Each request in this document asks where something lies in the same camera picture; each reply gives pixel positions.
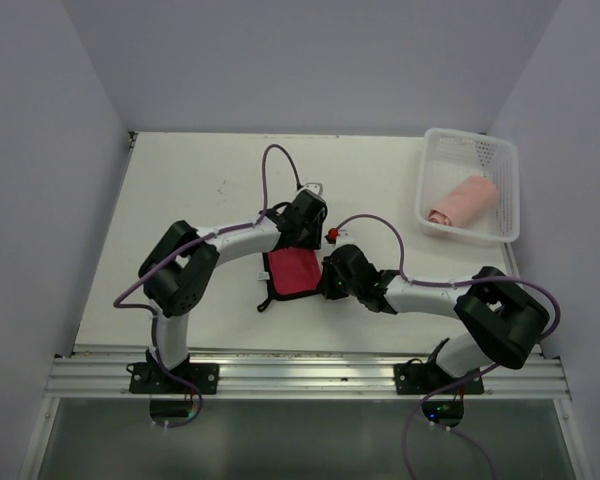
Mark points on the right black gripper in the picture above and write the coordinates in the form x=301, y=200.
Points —
x=328, y=290

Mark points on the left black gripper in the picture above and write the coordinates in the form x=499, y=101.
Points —
x=315, y=239

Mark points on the black cloth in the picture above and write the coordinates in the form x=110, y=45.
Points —
x=290, y=274

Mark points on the pink towel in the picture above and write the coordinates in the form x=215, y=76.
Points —
x=471, y=199

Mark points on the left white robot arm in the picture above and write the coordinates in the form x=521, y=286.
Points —
x=178, y=270

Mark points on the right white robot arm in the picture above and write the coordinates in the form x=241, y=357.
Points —
x=502, y=320

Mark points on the white plastic basket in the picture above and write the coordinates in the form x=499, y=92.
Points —
x=450, y=157

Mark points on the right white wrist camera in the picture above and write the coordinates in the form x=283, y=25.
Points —
x=335, y=236

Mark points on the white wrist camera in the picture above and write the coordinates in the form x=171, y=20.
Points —
x=335, y=236
x=316, y=188

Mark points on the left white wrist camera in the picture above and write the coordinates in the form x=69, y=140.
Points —
x=316, y=188

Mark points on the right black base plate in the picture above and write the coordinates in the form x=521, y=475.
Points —
x=417, y=378

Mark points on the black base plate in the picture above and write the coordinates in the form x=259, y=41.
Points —
x=417, y=378
x=148, y=378

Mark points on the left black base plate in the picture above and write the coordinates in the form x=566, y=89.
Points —
x=148, y=378

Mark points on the aluminium mounting rail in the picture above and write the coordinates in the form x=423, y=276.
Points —
x=277, y=376

